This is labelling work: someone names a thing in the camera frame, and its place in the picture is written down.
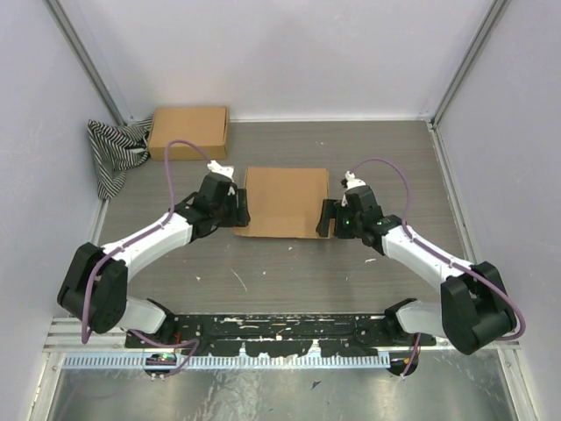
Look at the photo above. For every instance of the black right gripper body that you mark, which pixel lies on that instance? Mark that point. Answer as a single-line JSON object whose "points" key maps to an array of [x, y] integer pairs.
{"points": [[346, 224]]}

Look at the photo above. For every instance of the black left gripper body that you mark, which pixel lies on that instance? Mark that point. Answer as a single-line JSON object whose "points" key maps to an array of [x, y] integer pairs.
{"points": [[230, 215]]}

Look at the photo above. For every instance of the brown cardboard box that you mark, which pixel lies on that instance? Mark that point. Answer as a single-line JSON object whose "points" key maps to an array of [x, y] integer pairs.
{"points": [[284, 203], [204, 126]]}

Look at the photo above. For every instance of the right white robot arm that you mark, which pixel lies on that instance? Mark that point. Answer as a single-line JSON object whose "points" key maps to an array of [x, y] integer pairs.
{"points": [[473, 309]]}

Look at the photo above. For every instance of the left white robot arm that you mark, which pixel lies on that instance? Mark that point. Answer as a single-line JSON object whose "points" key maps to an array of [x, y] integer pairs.
{"points": [[95, 288]]}

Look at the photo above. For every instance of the closed brown cardboard box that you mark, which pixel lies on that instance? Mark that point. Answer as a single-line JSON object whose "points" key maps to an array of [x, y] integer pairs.
{"points": [[204, 126]]}

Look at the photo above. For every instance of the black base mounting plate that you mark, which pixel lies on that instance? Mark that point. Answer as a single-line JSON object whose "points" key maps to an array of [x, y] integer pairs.
{"points": [[282, 335]]}

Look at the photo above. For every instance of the black white striped cloth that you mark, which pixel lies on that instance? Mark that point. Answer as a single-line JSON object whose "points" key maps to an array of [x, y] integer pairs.
{"points": [[117, 149]]}

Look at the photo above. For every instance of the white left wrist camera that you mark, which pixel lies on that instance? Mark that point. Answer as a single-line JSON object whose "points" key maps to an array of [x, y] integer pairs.
{"points": [[225, 171]]}

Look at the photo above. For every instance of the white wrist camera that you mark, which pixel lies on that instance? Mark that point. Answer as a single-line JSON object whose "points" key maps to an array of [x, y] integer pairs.
{"points": [[350, 181], [225, 171]]}

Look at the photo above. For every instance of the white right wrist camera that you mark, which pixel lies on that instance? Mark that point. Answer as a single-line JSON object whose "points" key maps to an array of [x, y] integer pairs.
{"points": [[350, 181]]}

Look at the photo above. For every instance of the slotted cable duct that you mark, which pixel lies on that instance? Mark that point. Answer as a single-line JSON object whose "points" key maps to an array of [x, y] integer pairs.
{"points": [[167, 361]]}

